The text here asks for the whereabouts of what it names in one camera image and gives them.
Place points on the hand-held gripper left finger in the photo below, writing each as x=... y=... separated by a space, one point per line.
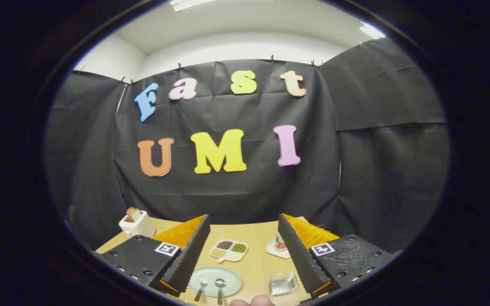
x=187 y=259

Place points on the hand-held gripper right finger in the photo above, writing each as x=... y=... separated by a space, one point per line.
x=298 y=255

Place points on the clear bottle with red cap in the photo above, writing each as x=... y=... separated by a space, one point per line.
x=280 y=242

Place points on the white square coaster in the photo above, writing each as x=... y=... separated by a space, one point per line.
x=274 y=250

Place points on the white divided tray with beans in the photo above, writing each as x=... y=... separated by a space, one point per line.
x=229 y=250

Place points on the light green round plate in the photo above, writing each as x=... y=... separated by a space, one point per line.
x=232 y=276

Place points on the white toaster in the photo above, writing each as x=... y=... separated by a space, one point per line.
x=141 y=227

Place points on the toasted bread slice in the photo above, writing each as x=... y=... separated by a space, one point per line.
x=132 y=213

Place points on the black backdrop cloth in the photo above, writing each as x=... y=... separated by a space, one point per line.
x=249 y=191

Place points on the ceiling light panel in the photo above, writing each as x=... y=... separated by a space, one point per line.
x=371 y=30
x=189 y=3

